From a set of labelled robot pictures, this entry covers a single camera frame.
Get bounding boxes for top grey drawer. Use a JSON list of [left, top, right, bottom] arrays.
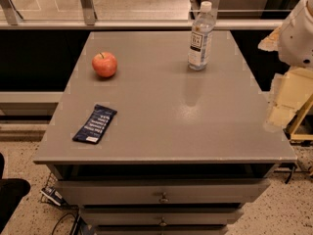
[[55, 179, 270, 206]]

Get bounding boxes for black floor cable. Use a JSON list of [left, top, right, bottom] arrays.
[[50, 211, 82, 235]]

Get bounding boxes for grey drawer cabinet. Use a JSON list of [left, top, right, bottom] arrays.
[[35, 31, 296, 235]]

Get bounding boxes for grey drawer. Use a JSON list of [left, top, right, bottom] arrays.
[[55, 179, 270, 206], [80, 208, 243, 226]]

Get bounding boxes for red apple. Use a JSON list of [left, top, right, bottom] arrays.
[[92, 52, 117, 78]]

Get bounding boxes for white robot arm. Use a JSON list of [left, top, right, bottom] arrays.
[[278, 0, 313, 68]]

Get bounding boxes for yellow metal frame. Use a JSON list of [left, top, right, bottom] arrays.
[[288, 94, 313, 141]]

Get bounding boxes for dark blue rxbar wrapper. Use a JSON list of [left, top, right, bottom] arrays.
[[72, 105, 117, 144]]

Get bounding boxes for middle grey drawer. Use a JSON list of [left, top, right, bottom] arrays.
[[80, 208, 243, 226]]

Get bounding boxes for clear plastic water bottle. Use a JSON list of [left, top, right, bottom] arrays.
[[188, 1, 215, 71]]

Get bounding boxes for small device on floor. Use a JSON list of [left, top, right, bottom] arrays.
[[41, 186, 64, 206]]

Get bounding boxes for black chair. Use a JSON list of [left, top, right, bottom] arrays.
[[0, 154, 30, 233]]

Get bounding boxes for grey metal railing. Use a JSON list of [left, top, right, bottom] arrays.
[[0, 0, 313, 30]]

